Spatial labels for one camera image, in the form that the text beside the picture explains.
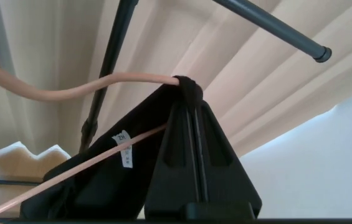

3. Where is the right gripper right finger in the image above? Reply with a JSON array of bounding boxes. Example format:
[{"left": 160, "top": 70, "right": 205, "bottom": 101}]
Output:
[{"left": 195, "top": 100, "right": 263, "bottom": 218}]

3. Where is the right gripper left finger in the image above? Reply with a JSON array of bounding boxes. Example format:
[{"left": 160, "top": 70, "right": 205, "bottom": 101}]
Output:
[{"left": 144, "top": 104, "right": 200, "bottom": 218}]

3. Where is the heap of clothes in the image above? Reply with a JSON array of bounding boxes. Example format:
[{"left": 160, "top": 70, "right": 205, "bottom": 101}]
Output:
[{"left": 19, "top": 75, "right": 204, "bottom": 220}]

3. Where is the pink clothes hanger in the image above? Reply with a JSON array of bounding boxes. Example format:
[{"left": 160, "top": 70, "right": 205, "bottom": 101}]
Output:
[{"left": 0, "top": 55, "right": 180, "bottom": 224}]

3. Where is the black clothes rack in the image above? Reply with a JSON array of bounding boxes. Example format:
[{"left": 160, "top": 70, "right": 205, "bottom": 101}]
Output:
[{"left": 0, "top": 0, "right": 333, "bottom": 187}]

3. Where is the beige curtain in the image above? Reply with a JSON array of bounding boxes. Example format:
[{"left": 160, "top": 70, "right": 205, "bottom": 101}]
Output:
[{"left": 0, "top": 0, "right": 352, "bottom": 158}]

